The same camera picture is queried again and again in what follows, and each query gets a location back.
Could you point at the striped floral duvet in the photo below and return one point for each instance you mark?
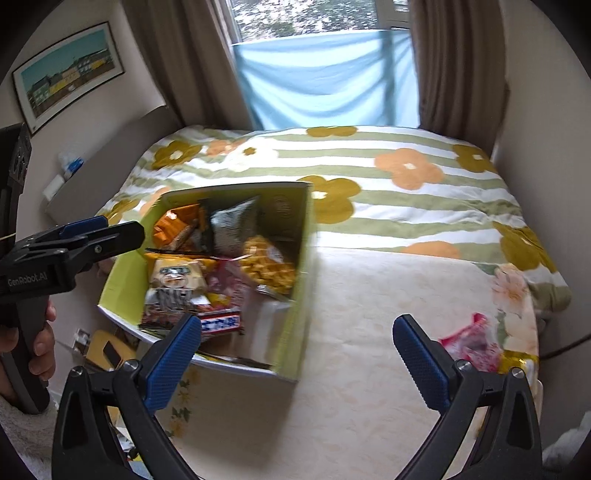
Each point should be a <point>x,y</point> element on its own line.
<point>381,188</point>

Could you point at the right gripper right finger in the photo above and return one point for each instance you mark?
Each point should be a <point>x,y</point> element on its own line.
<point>508,446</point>

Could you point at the cream floral blanket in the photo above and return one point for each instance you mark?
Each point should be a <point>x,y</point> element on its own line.
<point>355,413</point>

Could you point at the grey headboard shelf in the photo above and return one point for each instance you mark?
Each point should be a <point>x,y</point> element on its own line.
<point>102,175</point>

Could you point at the pink strawberry candy bag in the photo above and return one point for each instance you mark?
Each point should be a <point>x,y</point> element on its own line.
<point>477,343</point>

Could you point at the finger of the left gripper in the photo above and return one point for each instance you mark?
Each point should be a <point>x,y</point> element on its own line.
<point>66,231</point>
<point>104,243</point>

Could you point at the brown curtain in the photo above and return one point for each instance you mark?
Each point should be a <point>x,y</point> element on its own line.
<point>460,57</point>
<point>186,48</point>

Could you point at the green cardboard box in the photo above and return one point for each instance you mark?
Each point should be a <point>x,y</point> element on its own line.
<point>274,326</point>

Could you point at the orange chips bag in box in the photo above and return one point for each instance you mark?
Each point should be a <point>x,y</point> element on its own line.
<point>183,229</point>

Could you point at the framed landscape picture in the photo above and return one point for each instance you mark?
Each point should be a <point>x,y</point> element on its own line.
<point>61,74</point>

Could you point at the waffle snack packet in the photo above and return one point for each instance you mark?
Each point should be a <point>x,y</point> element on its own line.
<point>265,264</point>

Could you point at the grey-green chips bag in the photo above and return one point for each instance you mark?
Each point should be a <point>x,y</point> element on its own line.
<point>231,227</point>

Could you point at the pink snack bag in box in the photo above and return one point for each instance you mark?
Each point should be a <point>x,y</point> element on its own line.
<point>227,286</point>

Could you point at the brown curtain right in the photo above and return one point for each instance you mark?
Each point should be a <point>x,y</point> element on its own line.
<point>460,57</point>

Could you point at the brown curtain left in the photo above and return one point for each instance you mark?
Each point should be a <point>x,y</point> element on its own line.
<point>186,48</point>

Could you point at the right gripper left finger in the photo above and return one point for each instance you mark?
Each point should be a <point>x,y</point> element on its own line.
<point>84,444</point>

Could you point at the yellow checkered snack packet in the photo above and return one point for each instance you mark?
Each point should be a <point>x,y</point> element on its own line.
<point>529,364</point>

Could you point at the person's left hand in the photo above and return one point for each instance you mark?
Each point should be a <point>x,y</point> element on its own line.
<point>43,364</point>

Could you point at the cartoon face snack bag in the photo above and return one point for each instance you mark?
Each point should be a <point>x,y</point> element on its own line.
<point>177,281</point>

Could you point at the light blue window cloth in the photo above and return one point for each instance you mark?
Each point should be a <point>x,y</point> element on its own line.
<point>359,78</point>

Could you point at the red snack packet in box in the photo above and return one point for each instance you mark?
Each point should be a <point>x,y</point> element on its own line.
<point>220,323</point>

